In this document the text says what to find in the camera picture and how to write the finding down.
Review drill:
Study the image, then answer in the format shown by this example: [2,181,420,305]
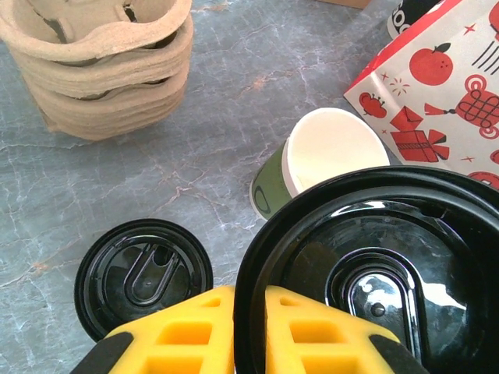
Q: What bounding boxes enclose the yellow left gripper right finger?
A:
[266,285,430,374]

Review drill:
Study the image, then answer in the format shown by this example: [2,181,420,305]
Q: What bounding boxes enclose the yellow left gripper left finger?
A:
[77,286,235,374]

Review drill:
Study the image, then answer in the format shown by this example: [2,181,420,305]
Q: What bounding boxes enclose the black plastic cup lid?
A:
[73,218,214,344]
[233,165,499,374]

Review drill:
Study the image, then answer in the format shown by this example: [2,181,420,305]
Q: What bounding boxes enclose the green paper coffee cup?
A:
[249,108,391,223]

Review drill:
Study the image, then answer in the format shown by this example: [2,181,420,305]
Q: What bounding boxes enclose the red and white gift bag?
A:
[342,0,499,192]

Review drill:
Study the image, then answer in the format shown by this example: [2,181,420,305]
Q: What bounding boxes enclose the stack of paper cups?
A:
[385,0,444,40]

